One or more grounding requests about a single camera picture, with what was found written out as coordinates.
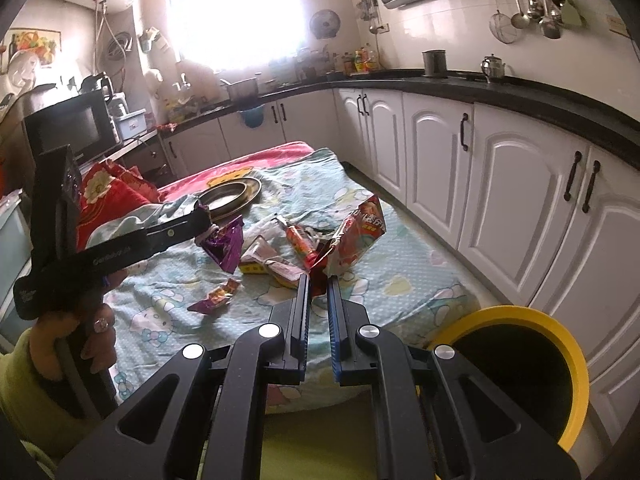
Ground pink blanket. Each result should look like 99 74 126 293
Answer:
157 141 313 201

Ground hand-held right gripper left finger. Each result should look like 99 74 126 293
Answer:
57 272 311 480

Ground row of hanging kitchen utensils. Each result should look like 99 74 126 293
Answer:
505 0 586 41

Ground white storage box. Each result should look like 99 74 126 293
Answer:
115 107 147 138

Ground pink snack wrapper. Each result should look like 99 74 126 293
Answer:
270 259 311 288

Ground metal cup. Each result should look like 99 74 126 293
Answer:
422 49 447 78

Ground printed light blue blanket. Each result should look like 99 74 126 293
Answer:
87 147 478 413

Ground wall poster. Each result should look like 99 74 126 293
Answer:
7 27 61 68

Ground metal cooking pot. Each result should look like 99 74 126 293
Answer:
222 77 260 103

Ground purple snack wrapper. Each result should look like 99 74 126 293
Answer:
196 214 246 273

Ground red stick wrapper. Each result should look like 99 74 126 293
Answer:
284 222 321 257

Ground hanging utensil holder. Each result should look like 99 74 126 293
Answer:
357 0 391 36

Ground person's green clothing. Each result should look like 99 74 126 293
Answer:
260 400 386 480

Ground small purple orange wrapper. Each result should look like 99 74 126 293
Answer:
186 280 242 314

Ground white base cabinets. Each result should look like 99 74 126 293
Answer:
160 87 640 461

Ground yellow trash bin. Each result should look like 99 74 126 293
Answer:
425 305 591 456

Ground black countertop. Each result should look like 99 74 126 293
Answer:
155 67 640 156

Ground wire strainer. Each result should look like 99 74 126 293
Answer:
489 0 518 43

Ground group of condiment bottles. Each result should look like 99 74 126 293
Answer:
342 45 381 75

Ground black electric kettle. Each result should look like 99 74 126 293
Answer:
80 72 113 103

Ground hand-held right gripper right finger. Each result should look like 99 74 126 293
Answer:
327 276 583 480

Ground yellow snack wrapper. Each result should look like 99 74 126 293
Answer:
239 240 273 276

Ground window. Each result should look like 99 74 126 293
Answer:
167 0 306 73

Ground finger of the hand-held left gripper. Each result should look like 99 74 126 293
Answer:
144 206 214 259

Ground person's left hand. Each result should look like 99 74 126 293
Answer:
27 269 129 379

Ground metal plate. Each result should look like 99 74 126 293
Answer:
200 177 263 218

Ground black microwave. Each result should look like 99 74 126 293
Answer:
22 90 121 161

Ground red snack bag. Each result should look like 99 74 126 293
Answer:
312 195 388 281

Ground red floral pillow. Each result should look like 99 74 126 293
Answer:
75 159 161 251

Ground small wall fan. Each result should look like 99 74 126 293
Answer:
309 9 342 38

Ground metal teapot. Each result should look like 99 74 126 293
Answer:
481 54 507 83

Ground clear plastic wrapper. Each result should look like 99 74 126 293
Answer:
247 212 288 243

